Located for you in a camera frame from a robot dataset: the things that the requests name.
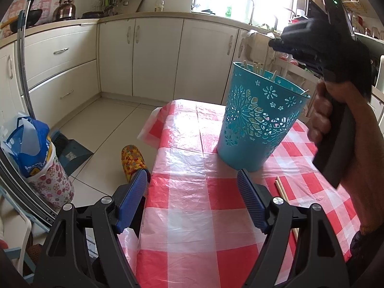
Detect bamboo chopstick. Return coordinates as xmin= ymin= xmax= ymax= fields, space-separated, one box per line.
xmin=275 ymin=176 xmax=289 ymax=203
xmin=275 ymin=176 xmax=299 ymax=241

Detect kitchen faucet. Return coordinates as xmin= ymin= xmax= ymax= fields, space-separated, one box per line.
xmin=249 ymin=0 xmax=255 ymax=25

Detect white kitchen base cabinets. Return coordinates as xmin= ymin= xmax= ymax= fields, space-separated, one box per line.
xmin=0 ymin=12 xmax=384 ymax=133

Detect person right hand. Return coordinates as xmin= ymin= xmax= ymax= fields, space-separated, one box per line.
xmin=307 ymin=81 xmax=383 ymax=235

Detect yellow patterned slipper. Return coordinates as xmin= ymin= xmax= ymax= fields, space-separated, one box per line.
xmin=121 ymin=145 xmax=150 ymax=182

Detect red white checkered tablecloth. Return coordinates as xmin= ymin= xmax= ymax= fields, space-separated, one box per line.
xmin=128 ymin=100 xmax=360 ymax=287

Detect white rolling cart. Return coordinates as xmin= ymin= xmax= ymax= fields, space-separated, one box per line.
xmin=239 ymin=29 xmax=319 ymax=103

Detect dark blue dustpan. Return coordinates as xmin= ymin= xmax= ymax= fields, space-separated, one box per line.
xmin=51 ymin=130 xmax=94 ymax=175

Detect teal perforated plastic basket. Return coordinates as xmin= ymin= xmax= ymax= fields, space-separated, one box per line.
xmin=217 ymin=62 xmax=311 ymax=172

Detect blue plastic bag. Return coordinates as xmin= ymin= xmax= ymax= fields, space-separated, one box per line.
xmin=1 ymin=116 xmax=53 ymax=178

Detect steel kettle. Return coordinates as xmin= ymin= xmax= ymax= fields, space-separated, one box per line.
xmin=53 ymin=0 xmax=76 ymax=22

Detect mop handle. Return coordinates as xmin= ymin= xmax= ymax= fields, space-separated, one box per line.
xmin=16 ymin=0 xmax=36 ymax=119

